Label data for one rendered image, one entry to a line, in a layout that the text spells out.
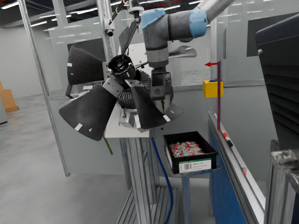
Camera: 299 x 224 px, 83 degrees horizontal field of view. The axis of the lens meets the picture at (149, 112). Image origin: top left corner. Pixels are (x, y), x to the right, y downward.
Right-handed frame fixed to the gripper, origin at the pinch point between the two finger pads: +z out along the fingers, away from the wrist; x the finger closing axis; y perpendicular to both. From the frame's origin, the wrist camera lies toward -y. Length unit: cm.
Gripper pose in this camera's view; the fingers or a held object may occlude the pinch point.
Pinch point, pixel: (163, 111)
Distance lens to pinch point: 68.0
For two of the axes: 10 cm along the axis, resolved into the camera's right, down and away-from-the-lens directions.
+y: 1.6, -5.5, 8.2
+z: 1.5, 8.3, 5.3
